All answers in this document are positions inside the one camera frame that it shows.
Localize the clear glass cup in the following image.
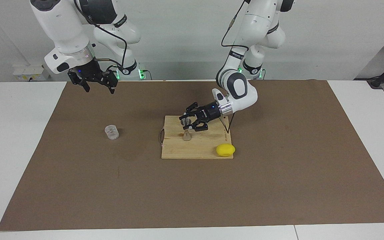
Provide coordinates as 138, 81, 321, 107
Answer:
105, 125, 120, 140

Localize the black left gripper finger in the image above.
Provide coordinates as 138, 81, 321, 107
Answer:
179, 102, 199, 121
184, 120, 209, 132

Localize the yellow lemon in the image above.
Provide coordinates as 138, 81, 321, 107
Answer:
216, 144, 236, 157

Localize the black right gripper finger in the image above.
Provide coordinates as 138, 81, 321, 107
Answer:
67, 71, 91, 93
100, 71, 118, 94

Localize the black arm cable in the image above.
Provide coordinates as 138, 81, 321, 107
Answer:
74, 0, 128, 72
221, 0, 250, 134

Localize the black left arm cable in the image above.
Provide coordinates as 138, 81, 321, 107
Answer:
221, 0, 250, 134

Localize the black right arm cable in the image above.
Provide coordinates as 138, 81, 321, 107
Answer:
74, 0, 128, 72

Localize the brown table mat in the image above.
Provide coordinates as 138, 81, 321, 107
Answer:
0, 80, 384, 231

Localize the wooden cutting board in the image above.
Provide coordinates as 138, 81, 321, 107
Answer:
160, 116, 234, 160

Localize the metal jigger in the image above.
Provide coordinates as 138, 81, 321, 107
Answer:
181, 117, 192, 141

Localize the white wall power strip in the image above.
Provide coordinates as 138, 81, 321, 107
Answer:
13, 65, 50, 81

